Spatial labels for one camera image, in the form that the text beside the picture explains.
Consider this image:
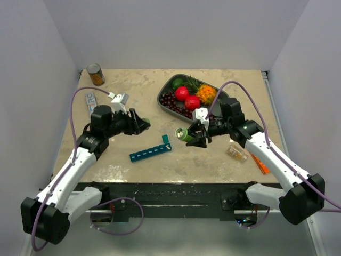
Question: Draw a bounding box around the green lime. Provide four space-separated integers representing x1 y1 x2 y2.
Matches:
172 78 184 91

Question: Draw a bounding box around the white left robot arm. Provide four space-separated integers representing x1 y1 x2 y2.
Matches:
20 105 150 251

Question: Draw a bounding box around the red apple front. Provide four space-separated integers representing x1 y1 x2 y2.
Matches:
184 95 200 111

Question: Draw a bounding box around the red apple back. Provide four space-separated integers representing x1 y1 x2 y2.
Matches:
175 86 190 102

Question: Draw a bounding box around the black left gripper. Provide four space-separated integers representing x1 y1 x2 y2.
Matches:
105 108 150 138

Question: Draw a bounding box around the clear pill bottle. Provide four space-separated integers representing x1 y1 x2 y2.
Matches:
226 144 248 163

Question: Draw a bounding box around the red apple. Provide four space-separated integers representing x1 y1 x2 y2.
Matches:
175 86 190 102
184 95 200 111

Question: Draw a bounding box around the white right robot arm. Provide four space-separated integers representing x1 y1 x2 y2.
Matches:
175 98 325 225

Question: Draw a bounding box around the orange spiky fruit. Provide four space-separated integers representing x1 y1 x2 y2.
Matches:
196 84 217 105

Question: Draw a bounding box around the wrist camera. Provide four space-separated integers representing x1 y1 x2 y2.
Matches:
108 92 129 114
192 107 209 131

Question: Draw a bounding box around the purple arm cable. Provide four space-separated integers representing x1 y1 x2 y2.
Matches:
31 87 144 252
207 81 341 230

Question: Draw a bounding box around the aluminium frame rail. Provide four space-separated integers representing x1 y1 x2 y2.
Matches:
85 207 315 215

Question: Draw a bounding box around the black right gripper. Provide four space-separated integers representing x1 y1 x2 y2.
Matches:
185 118 231 148

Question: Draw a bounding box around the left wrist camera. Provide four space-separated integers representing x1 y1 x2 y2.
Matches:
108 92 129 114

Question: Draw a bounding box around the teal weekly pill organizer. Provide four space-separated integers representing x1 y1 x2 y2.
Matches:
129 134 172 163

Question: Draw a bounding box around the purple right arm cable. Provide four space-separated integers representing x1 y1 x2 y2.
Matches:
207 81 341 230

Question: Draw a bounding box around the silver toothpaste box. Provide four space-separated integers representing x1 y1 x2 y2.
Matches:
85 91 98 116

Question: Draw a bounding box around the orange medicine box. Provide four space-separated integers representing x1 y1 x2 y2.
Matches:
251 154 270 175

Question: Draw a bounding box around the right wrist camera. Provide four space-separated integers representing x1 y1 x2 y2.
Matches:
192 107 209 131

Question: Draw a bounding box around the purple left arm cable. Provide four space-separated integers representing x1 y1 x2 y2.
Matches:
31 87 144 252

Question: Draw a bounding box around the grey fruit tray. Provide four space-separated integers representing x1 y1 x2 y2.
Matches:
157 74 218 123

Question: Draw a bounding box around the tin can with fruit label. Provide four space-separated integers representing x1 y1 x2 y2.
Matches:
86 63 105 86

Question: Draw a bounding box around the dark red grape bunch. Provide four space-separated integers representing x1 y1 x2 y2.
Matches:
157 91 192 122

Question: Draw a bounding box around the green pill bottle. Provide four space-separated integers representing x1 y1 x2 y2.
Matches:
175 127 194 142

